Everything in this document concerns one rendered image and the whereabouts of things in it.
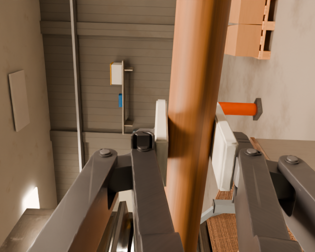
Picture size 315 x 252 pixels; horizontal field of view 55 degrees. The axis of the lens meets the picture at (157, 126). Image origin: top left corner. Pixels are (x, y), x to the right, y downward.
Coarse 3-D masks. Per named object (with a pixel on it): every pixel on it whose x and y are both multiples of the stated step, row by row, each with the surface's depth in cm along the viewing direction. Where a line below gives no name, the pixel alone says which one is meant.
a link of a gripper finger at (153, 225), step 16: (144, 144) 15; (144, 160) 14; (144, 176) 13; (160, 176) 13; (144, 192) 12; (160, 192) 12; (144, 208) 11; (160, 208) 11; (144, 224) 10; (160, 224) 10; (144, 240) 9; (160, 240) 9; (176, 240) 9
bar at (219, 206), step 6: (216, 204) 124; (222, 204) 124; (228, 204) 124; (210, 210) 126; (216, 210) 125; (222, 210) 125; (228, 210) 125; (234, 210) 125; (204, 216) 127; (210, 216) 128
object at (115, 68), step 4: (112, 64) 737; (116, 64) 737; (120, 64) 737; (112, 68) 739; (116, 68) 739; (120, 68) 739; (112, 72) 742; (116, 72) 742; (120, 72) 742; (112, 76) 745; (116, 76) 745; (120, 76) 745; (112, 80) 749; (116, 80) 748; (120, 80) 748
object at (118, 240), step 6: (126, 204) 200; (120, 210) 190; (126, 210) 198; (120, 216) 185; (126, 216) 196; (120, 222) 180; (126, 222) 194; (120, 228) 175; (126, 228) 191; (120, 234) 173; (126, 234) 189; (114, 240) 166; (120, 240) 172; (126, 240) 187; (114, 246) 162; (120, 246) 170; (126, 246) 185
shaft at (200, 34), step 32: (192, 0) 16; (224, 0) 16; (192, 32) 16; (224, 32) 17; (192, 64) 17; (192, 96) 17; (192, 128) 18; (192, 160) 19; (192, 192) 20; (192, 224) 21
